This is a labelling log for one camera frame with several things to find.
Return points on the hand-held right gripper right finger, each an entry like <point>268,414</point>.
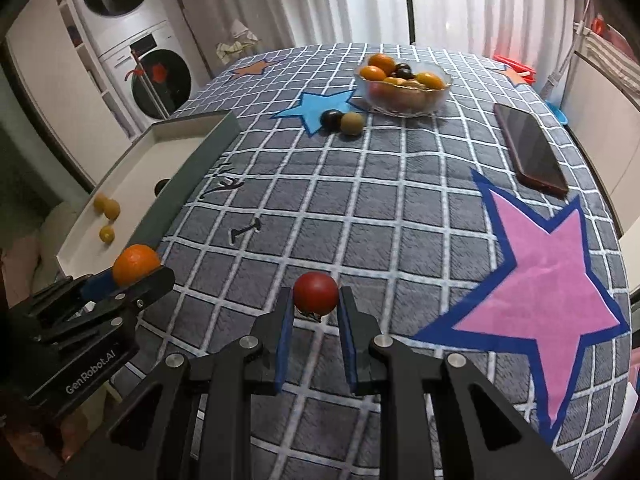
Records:
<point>346,340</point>

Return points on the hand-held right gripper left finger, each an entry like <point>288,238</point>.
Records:
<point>284,340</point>

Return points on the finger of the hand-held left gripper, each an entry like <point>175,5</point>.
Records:
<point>150,285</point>
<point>97,285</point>

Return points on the large orange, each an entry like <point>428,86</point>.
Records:
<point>136,264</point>

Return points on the small yellow fruit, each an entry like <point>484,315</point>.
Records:
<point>106,233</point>
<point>99,200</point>
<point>111,208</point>

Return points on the red round fruit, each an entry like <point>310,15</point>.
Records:
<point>315,294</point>

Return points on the white box with grey rim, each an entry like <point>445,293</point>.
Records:
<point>150,160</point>

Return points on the grey checked star blanket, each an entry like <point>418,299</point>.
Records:
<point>400,210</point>

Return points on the white washing machine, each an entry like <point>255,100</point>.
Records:
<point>155,80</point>

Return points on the white shelf cabinet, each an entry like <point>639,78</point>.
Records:
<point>40,85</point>

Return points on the tan round fruit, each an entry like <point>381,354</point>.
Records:
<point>352,123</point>

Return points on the clear glass bowl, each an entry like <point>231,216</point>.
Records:
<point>405,100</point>

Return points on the crumpled light cloth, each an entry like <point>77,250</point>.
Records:
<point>237,42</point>

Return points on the brown papery fruit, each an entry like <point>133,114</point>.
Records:
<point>413,84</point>

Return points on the smartphone with red case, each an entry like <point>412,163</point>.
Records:
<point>530,145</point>

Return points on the blue plastic item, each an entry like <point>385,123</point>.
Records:
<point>557,111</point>

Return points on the red plastic basket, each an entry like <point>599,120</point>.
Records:
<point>515,67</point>

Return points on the white curtain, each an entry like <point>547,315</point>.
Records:
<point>325,0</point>

